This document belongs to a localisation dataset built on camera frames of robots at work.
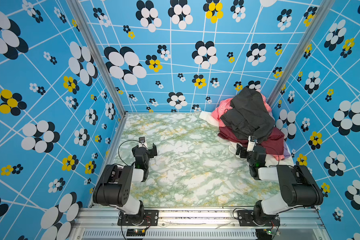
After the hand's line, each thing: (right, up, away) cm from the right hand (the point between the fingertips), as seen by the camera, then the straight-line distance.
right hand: (246, 144), depth 94 cm
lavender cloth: (+25, -5, -1) cm, 25 cm away
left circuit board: (-64, -40, -22) cm, 78 cm away
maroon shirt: (+15, +1, -4) cm, 16 cm away
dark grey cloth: (+5, +19, +8) cm, 21 cm away
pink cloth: (-12, +28, +15) cm, 34 cm away
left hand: (-64, +1, -1) cm, 64 cm away
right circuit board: (-2, -39, -25) cm, 46 cm away
